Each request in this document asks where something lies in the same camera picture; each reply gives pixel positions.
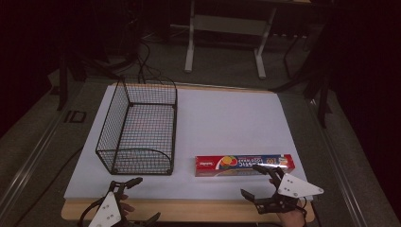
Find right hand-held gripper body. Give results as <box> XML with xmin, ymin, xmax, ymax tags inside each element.
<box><xmin>253</xmin><ymin>166</ymin><xmax>324</xmax><ymax>216</ymax></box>

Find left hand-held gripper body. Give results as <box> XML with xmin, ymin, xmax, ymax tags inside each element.
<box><xmin>88</xmin><ymin>181</ymin><xmax>140</xmax><ymax>227</ymax></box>

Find red plastic wrap box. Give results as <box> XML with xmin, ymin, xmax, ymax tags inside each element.
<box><xmin>194</xmin><ymin>153</ymin><xmax>296</xmax><ymax>178</ymax></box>

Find person's left hand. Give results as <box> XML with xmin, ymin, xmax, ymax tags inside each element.
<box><xmin>118</xmin><ymin>193</ymin><xmax>136</xmax><ymax>219</ymax></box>

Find person's right hand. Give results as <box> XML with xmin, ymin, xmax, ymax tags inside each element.
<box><xmin>276</xmin><ymin>204</ymin><xmax>307</xmax><ymax>227</ymax></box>

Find white table mat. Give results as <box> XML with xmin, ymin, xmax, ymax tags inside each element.
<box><xmin>63</xmin><ymin>84</ymin><xmax>314</xmax><ymax>201</ymax></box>

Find black floor plate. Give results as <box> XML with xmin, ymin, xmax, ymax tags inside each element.
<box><xmin>63</xmin><ymin>110</ymin><xmax>87</xmax><ymax>124</ymax></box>

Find black tripod stand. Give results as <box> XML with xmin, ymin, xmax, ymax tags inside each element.
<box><xmin>56</xmin><ymin>46</ymin><xmax>137</xmax><ymax>112</ymax></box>
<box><xmin>270</xmin><ymin>29</ymin><xmax>334</xmax><ymax>129</ymax></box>

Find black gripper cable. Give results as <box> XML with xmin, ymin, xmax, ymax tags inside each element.
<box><xmin>295</xmin><ymin>196</ymin><xmax>309</xmax><ymax>219</ymax></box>
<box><xmin>78</xmin><ymin>196</ymin><xmax>106</xmax><ymax>227</ymax></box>

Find grey metal floor rail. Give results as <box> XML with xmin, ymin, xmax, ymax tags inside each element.
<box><xmin>0</xmin><ymin>100</ymin><xmax>69</xmax><ymax>218</ymax></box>
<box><xmin>305</xmin><ymin>96</ymin><xmax>371</xmax><ymax>227</ymax></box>

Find black wire mesh basket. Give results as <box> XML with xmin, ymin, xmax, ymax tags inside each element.
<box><xmin>95</xmin><ymin>76</ymin><xmax>179</xmax><ymax>176</ymax></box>

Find thin black floor cable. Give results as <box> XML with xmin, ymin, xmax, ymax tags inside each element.
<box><xmin>13</xmin><ymin>145</ymin><xmax>85</xmax><ymax>227</ymax></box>

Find black cables on floor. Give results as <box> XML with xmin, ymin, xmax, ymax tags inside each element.
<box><xmin>134</xmin><ymin>37</ymin><xmax>178</xmax><ymax>87</ymax></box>

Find white metal stand frame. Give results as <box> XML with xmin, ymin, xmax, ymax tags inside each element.
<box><xmin>183</xmin><ymin>0</ymin><xmax>278</xmax><ymax>80</ymax></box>

